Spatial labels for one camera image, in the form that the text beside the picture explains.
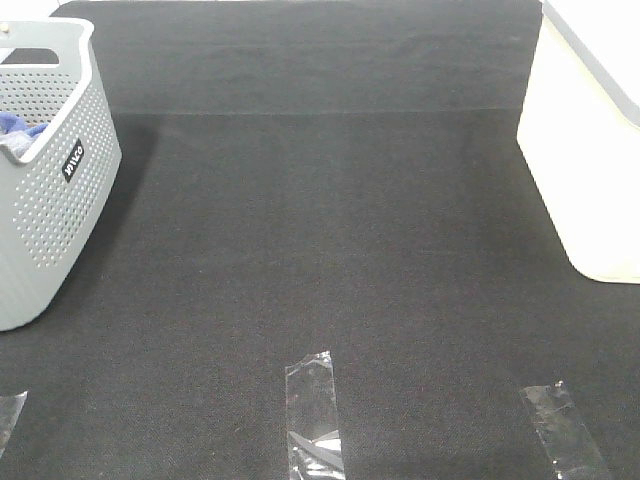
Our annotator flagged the blue towel in basket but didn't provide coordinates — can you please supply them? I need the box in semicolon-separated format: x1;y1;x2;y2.
0;111;48;139

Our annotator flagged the black table mat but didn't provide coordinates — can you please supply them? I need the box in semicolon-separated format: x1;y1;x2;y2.
1;1;639;479

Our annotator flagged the middle clear tape strip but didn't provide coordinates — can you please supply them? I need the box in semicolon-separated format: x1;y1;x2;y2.
285;351;345;479

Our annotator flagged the clear tape strip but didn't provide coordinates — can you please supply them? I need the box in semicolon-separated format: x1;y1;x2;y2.
0;391;28;457
519;380;613;480
285;351;345;479

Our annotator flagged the grey perforated laundry basket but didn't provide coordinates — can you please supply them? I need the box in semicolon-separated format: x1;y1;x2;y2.
1;17;122;331

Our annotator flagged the white plastic bin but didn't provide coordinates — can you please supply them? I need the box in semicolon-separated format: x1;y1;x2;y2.
517;1;639;284

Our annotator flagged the right clear tape strip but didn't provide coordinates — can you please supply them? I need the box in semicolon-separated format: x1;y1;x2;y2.
519;380;613;480

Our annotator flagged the left clear tape strip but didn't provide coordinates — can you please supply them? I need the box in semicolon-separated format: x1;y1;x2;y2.
0;391;28;457

